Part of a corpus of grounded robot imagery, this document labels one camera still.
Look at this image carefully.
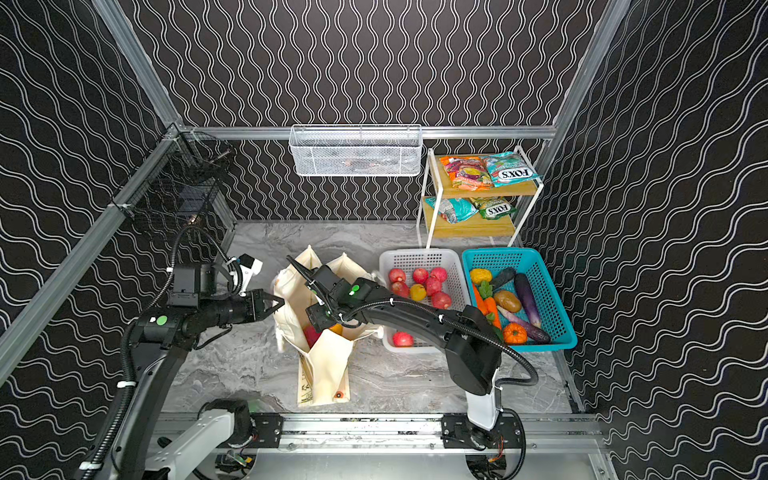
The pink dragon fruit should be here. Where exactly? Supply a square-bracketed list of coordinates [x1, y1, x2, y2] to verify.
[303, 325, 321, 349]

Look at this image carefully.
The floral canvas grocery bag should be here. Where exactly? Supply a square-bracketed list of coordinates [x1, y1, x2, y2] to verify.
[272, 265, 385, 408]

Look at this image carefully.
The brown potato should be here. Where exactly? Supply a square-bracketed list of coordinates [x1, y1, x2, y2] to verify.
[493, 290, 522, 313]

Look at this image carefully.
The teal Fox's candy bag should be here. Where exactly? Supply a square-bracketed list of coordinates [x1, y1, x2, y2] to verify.
[483, 152, 539, 188]

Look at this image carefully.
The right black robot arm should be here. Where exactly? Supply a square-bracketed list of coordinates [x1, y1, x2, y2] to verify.
[291, 261, 539, 431]

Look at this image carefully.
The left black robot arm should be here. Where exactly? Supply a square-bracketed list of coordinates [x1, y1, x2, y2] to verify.
[73, 289, 285, 479]

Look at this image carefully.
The teal snack bag lower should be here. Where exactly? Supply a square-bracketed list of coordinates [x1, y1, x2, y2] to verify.
[425, 197, 478, 224]

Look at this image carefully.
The green Fox's bag lower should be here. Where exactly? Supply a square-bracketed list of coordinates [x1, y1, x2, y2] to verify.
[470, 197, 517, 220]

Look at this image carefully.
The orange candy bag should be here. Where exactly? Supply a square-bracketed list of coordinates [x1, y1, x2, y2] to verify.
[439, 156, 493, 191]

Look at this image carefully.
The red peach middle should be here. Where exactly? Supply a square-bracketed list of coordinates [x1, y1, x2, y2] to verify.
[391, 281, 410, 299]

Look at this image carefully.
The red peach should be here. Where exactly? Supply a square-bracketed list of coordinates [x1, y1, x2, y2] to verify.
[391, 281, 410, 299]
[388, 268, 407, 283]

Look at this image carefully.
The red apple with stem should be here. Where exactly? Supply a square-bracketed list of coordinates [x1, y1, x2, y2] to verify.
[431, 291, 453, 310]

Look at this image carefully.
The red apple back right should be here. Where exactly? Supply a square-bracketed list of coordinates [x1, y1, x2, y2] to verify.
[430, 267, 448, 283]

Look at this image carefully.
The white plastic fruit basket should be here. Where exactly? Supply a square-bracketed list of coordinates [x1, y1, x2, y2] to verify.
[379, 248, 480, 355]

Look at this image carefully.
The white wooden two-tier shelf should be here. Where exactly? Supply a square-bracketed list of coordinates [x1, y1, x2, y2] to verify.
[415, 148, 544, 249]

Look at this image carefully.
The orange carrot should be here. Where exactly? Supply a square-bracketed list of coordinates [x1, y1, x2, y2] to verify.
[484, 297, 502, 330]
[472, 285, 489, 316]

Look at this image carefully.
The yellow pepper in teal basket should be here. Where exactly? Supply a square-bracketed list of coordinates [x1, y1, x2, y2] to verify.
[470, 268, 493, 286]

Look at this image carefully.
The dark green cucumber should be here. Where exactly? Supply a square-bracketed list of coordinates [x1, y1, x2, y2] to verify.
[490, 267, 517, 291]

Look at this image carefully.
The small orange pumpkin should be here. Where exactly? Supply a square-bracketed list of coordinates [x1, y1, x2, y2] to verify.
[502, 323, 528, 345]

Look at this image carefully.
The striped purple eggplant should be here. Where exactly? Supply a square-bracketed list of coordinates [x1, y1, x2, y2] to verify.
[498, 307, 551, 344]

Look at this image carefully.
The teal plastic vegetable basket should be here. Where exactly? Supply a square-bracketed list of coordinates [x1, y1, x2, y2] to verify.
[462, 247, 577, 353]

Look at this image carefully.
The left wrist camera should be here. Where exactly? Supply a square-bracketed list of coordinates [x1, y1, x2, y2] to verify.
[225, 254, 263, 295]

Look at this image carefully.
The black wire wall basket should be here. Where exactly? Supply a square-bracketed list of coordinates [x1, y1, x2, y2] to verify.
[116, 131, 235, 236]

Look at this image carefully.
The white wire wall basket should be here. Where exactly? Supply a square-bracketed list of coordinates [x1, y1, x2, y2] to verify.
[289, 124, 423, 177]

